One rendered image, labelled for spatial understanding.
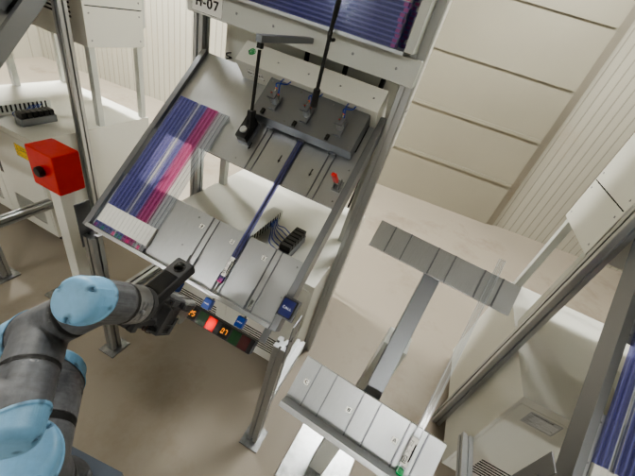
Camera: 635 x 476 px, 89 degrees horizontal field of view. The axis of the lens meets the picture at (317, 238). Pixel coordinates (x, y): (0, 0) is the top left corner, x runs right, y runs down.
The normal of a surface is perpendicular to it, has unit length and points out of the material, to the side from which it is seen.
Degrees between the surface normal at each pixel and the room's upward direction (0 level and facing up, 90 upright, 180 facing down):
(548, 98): 90
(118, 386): 0
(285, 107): 43
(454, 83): 90
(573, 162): 90
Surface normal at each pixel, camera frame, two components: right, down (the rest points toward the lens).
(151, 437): 0.25, -0.78
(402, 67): -0.40, 0.46
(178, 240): -0.10, -0.26
